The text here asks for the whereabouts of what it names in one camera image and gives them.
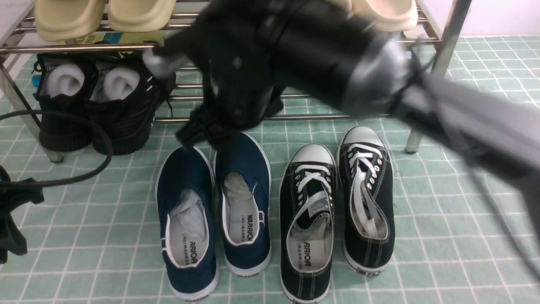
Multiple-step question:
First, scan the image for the stainless steel shoe rack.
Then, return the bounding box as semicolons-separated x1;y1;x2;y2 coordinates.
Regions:
1;0;472;163

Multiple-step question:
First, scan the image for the right black canvas sneaker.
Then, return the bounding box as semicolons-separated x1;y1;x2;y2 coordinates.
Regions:
336;126;396;276

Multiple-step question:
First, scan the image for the green checked tablecloth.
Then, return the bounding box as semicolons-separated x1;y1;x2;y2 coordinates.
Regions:
0;36;539;304

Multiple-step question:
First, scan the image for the black cable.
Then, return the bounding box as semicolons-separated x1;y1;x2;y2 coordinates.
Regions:
0;110;114;188

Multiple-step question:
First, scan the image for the yellow-green book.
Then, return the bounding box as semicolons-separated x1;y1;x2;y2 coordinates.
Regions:
75;31;167;45

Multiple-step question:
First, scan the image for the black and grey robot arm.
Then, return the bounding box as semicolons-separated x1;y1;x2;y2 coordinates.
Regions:
143;0;540;277

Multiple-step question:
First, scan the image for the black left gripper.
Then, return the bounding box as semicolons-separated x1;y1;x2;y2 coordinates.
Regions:
0;188;44;264

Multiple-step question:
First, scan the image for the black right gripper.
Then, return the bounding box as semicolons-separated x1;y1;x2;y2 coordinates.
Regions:
160;0;296;150

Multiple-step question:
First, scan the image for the navy slip-on shoe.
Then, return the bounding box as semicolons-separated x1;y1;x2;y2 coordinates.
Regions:
154;147;219;302
213;133;272;277

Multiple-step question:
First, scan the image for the right cream slipper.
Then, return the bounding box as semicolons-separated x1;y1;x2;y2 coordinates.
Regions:
351;0;418;32

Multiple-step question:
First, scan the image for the left black canvas sneaker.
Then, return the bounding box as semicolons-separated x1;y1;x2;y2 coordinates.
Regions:
278;144;336;304

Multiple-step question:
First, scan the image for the black canvas sneaker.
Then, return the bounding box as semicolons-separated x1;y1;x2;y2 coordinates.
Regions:
336;126;396;276
278;144;336;304

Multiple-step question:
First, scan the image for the black knit sneaker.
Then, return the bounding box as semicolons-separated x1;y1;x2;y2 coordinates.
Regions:
33;53;96;153
84;51;177;155

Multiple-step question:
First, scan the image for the left yellow-green slipper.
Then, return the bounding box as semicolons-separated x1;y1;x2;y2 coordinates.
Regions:
33;0;107;42

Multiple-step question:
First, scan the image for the yellow-green slipper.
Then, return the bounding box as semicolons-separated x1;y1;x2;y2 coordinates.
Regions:
33;0;107;42
108;0;176;33

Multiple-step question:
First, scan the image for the right black knit sneaker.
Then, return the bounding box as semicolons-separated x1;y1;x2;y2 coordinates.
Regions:
84;51;177;155

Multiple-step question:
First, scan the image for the right yellow-green slipper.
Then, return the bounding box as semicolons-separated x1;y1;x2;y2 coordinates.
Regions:
108;0;176;33

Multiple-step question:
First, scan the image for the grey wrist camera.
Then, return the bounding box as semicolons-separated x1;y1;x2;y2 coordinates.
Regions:
141;49;186;79

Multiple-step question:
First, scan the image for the left black knit sneaker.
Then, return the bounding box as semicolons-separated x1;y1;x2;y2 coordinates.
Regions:
33;53;96;153

